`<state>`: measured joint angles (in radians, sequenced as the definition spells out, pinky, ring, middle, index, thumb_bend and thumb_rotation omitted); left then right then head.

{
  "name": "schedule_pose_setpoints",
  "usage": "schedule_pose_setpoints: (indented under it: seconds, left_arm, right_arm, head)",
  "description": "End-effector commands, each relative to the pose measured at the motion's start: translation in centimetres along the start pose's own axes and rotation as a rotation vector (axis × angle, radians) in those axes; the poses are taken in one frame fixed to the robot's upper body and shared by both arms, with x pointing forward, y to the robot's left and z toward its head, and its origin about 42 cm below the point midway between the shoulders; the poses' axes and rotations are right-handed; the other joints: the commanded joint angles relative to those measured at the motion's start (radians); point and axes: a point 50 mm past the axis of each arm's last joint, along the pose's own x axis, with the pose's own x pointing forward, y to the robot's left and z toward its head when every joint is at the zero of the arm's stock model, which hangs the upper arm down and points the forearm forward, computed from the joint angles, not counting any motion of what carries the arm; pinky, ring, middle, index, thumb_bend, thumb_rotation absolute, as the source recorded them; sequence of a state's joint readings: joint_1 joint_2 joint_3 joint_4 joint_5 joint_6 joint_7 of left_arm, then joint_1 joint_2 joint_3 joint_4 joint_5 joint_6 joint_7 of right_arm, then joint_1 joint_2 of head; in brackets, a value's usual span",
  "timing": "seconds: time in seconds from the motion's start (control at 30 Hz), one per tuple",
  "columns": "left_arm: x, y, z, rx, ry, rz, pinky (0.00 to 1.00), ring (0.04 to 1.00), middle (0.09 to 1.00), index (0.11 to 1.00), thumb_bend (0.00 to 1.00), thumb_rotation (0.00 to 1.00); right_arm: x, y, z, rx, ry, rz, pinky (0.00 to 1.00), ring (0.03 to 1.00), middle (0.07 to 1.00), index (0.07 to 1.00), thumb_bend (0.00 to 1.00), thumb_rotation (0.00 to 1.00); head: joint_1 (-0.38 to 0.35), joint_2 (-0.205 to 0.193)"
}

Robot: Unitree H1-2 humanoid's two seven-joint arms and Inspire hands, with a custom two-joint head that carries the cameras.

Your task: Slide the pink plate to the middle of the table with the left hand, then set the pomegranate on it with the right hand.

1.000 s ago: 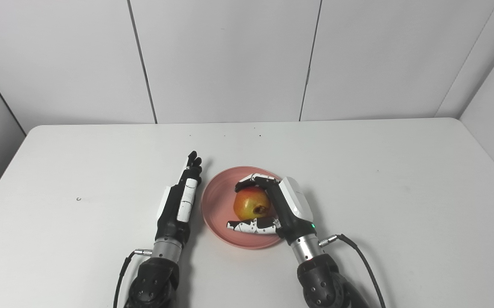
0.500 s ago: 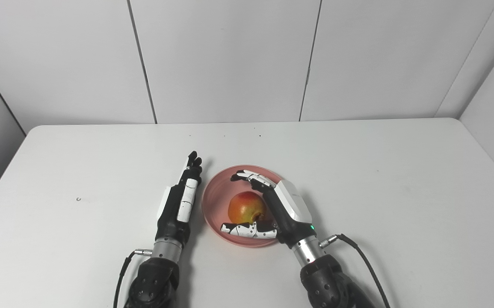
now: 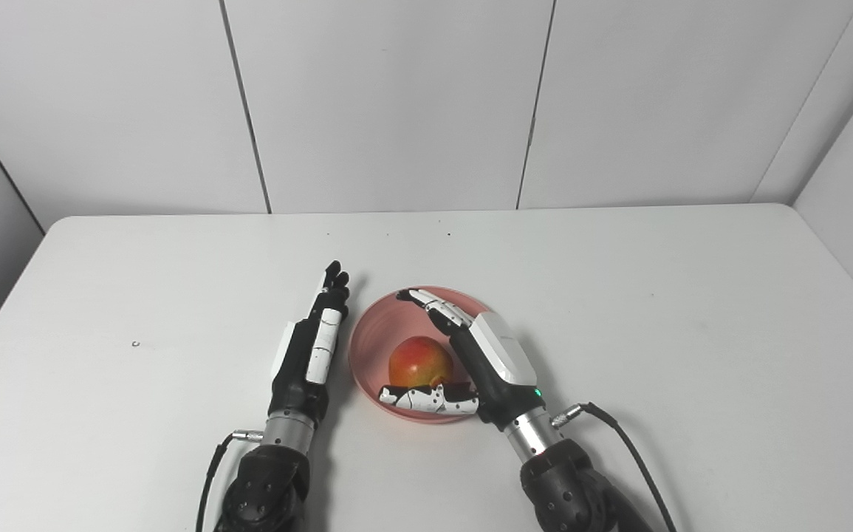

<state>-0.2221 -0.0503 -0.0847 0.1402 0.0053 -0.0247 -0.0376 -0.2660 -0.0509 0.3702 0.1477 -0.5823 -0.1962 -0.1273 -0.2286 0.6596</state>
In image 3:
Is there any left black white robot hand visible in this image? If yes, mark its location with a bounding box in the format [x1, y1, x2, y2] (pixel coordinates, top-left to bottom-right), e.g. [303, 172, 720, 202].
[268, 260, 352, 428]

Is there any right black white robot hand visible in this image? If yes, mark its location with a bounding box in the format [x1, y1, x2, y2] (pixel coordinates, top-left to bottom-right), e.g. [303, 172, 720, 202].
[379, 288, 545, 432]

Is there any pink round plate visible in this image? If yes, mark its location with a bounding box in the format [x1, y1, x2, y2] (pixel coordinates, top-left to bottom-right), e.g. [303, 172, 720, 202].
[348, 286, 493, 424]

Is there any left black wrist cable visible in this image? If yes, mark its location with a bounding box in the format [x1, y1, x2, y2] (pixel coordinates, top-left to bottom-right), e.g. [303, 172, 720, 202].
[196, 430, 264, 532]

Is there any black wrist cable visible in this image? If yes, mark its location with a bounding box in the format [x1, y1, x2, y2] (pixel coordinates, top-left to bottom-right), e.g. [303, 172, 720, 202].
[196, 430, 264, 532]
[552, 402, 678, 532]

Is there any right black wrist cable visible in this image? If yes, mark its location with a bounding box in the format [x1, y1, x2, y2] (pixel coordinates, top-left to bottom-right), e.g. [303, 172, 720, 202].
[552, 402, 678, 532]

